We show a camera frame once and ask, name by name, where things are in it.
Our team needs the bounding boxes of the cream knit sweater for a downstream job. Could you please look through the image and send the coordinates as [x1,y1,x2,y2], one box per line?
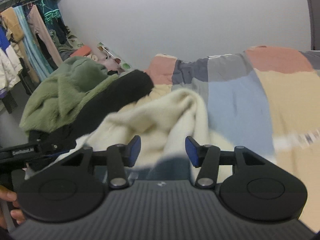
[50,88,277,179]

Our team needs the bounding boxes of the tan hanging garment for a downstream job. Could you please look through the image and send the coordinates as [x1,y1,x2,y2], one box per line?
[0,6,25,55]

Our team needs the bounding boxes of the dark blue hanging garment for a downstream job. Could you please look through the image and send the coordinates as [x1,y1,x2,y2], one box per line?
[44,0,71,53]

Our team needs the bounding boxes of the pink cloth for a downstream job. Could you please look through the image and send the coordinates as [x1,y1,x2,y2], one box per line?
[89,53,121,72]

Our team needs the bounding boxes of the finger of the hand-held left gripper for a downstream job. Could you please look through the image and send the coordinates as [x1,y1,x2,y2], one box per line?
[37,140,75,156]

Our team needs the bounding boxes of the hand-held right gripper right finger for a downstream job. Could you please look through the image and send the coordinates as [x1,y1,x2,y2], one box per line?
[185,136,269,189]

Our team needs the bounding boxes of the grey door frame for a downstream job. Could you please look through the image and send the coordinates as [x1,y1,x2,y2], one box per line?
[303,0,320,52]

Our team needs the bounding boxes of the beige pink hanging garment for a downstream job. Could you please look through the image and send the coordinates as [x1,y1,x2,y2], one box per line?
[27,4,63,67]

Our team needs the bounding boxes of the patchwork colour-block blanket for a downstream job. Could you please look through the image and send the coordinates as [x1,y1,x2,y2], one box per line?
[144,45,320,233]

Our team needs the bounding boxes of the person's left hand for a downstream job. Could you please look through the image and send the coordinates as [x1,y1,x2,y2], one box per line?
[0,185,26,230]

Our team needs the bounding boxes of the green fleece garment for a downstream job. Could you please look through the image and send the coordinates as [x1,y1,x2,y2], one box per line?
[19,56,118,133]

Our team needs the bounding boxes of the light blue hanging towel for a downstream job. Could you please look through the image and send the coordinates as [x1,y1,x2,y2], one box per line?
[13,5,52,82]

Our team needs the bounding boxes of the teal clip hanger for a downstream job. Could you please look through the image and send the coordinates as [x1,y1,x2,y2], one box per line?
[35,0,62,25]

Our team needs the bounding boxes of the black garment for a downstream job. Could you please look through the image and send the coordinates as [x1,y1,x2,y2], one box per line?
[27,70,154,157]

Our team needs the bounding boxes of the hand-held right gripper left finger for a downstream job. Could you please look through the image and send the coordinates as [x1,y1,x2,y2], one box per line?
[60,135,142,190]

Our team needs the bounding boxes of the fruit print pillow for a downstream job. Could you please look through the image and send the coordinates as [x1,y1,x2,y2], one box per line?
[97,42,132,73]

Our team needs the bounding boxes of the orange pillow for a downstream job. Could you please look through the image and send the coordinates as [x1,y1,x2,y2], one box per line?
[69,45,92,58]

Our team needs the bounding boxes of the white and blue jacket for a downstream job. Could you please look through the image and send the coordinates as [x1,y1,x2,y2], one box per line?
[0,26,22,92]

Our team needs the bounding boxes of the metal clothes rail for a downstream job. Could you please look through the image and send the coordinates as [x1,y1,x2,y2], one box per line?
[0,0,49,9]

